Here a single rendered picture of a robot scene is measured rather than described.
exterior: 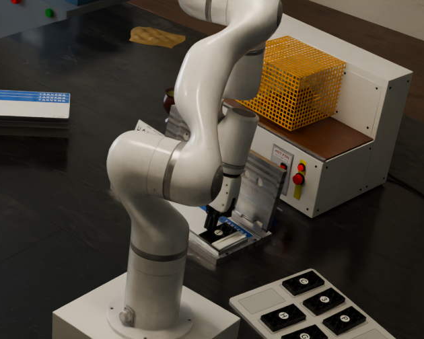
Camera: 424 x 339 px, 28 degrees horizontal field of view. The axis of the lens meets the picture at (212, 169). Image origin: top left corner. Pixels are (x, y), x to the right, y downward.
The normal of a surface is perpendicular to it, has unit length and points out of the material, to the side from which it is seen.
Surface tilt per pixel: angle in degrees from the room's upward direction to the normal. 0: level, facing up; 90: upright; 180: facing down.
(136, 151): 43
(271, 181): 81
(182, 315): 4
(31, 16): 90
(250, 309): 0
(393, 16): 90
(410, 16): 90
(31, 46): 0
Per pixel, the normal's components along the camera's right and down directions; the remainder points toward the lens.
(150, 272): -0.19, 0.42
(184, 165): -0.15, -0.26
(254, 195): -0.70, 0.15
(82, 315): 0.13, -0.89
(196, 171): 0.06, -0.16
